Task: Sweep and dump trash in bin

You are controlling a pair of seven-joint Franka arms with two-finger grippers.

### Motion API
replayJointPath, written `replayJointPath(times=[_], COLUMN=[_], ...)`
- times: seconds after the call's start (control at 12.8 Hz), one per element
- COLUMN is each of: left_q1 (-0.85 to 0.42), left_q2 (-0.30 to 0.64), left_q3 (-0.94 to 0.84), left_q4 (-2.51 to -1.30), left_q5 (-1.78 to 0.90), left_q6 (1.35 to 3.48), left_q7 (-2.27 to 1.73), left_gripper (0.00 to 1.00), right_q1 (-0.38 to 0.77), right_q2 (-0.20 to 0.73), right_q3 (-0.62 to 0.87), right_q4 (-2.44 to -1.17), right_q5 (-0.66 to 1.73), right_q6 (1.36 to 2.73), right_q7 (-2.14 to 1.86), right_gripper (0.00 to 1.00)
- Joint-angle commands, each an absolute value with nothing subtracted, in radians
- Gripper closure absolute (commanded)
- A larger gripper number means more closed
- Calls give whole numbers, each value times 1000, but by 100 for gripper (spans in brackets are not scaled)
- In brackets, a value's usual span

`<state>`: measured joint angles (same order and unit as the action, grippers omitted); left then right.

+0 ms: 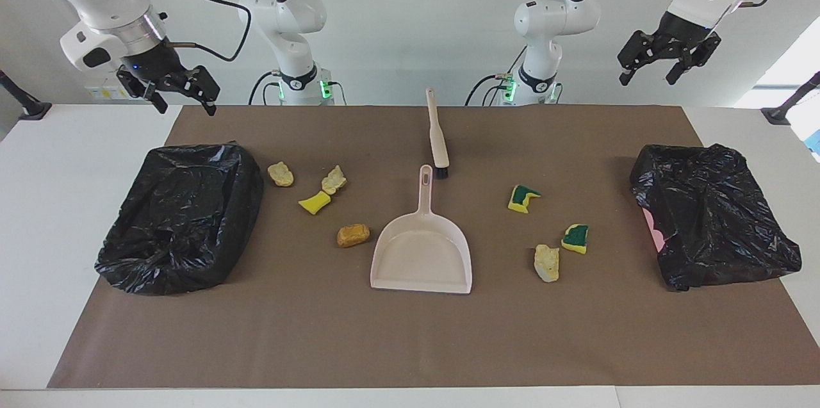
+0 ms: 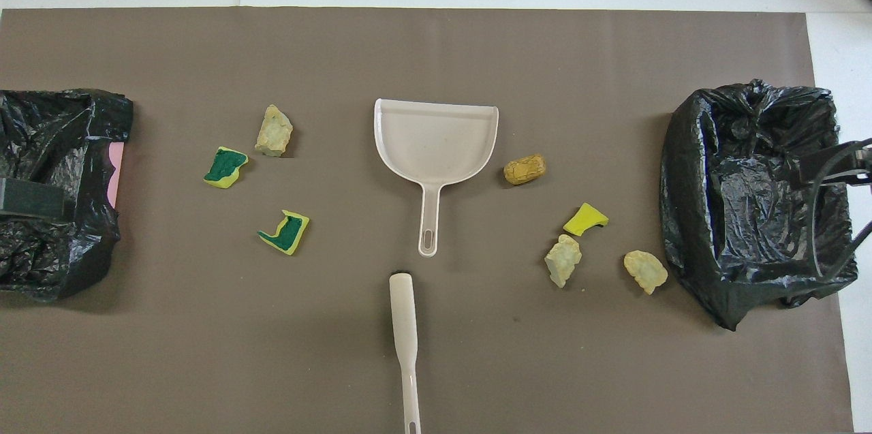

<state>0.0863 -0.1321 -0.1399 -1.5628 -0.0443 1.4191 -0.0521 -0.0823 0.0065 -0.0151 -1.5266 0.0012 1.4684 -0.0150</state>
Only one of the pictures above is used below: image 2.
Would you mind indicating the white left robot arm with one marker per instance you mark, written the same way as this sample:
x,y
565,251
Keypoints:
x,y
30,197

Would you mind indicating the black bag lined pink bin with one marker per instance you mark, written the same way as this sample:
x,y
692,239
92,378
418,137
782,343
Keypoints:
x,y
41,127

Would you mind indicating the brown table mat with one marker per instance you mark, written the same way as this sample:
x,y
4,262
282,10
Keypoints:
x,y
409,45

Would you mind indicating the pale sponge chunk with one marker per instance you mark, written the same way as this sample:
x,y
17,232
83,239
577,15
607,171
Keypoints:
x,y
563,260
274,133
646,270

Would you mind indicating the brown sponge chunk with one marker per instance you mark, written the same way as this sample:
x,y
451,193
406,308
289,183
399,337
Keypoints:
x,y
524,169

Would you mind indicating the beige hand brush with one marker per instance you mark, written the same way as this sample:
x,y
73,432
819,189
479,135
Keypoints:
x,y
403,311

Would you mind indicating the green and yellow sponge piece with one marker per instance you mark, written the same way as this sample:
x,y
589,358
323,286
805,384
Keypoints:
x,y
225,165
289,233

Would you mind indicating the beige plastic dustpan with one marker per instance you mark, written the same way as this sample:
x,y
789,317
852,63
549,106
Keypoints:
x,y
436,141

